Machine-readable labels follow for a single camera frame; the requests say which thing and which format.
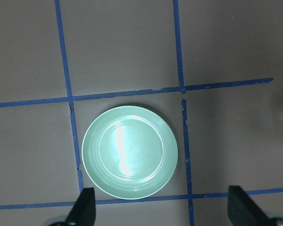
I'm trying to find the green plate near cooker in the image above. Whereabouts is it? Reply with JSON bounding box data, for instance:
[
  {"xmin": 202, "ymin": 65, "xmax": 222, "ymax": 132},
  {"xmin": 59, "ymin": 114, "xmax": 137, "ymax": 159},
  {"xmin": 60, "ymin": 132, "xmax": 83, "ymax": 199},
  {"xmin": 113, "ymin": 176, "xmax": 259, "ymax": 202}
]
[{"xmin": 81, "ymin": 105, "xmax": 178, "ymax": 200}]

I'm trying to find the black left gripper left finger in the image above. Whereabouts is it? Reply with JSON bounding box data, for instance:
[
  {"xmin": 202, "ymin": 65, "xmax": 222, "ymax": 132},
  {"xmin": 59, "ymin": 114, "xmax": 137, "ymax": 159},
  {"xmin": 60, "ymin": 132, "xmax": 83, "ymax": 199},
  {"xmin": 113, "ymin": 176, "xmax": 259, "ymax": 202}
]
[{"xmin": 65, "ymin": 188, "xmax": 95, "ymax": 226}]

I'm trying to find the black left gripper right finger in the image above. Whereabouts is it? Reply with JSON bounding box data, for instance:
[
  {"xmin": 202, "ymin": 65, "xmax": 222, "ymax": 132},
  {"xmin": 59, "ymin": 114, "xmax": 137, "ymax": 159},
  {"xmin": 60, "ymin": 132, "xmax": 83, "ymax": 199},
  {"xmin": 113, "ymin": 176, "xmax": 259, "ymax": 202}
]
[{"xmin": 227, "ymin": 186, "xmax": 269, "ymax": 226}]

